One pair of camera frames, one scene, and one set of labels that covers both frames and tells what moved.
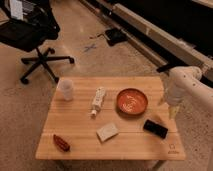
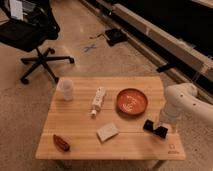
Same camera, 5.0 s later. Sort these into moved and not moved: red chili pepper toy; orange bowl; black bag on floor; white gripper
Moved: white gripper
Not moved: black bag on floor; orange bowl; red chili pepper toy
